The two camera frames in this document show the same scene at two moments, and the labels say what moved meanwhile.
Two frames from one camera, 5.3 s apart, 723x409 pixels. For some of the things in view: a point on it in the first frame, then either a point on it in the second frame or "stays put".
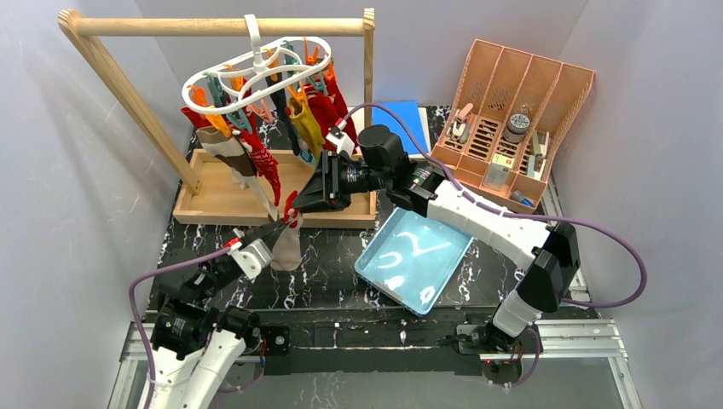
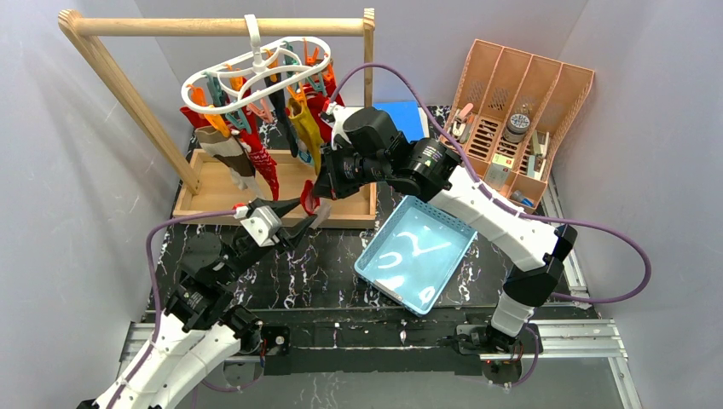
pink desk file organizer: [497, 140] stays put
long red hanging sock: [198, 120] stays put
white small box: [498, 171] stays put
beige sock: [286, 256] → [322, 213]
